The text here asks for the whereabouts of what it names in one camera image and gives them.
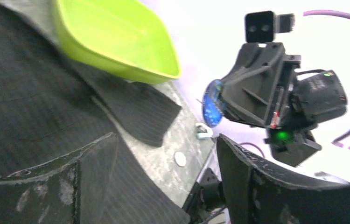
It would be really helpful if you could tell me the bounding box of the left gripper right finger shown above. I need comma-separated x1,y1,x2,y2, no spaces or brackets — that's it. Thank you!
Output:
216,135,350,224

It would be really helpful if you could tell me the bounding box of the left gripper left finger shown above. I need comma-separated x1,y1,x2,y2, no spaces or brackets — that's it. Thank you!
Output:
0,133,118,224

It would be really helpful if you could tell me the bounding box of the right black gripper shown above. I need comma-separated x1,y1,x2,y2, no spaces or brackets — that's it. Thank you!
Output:
221,42,301,128

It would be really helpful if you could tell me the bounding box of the black pinstriped shirt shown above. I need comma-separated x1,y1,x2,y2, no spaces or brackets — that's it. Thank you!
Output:
0,4,190,224

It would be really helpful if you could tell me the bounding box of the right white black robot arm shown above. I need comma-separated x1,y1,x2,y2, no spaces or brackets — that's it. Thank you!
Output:
220,42,348,167

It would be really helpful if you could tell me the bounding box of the light blue white clip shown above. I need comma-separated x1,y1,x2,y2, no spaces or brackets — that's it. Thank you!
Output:
195,122,213,140

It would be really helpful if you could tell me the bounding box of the lime green plastic basin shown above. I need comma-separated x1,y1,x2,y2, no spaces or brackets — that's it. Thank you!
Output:
52,0,181,84

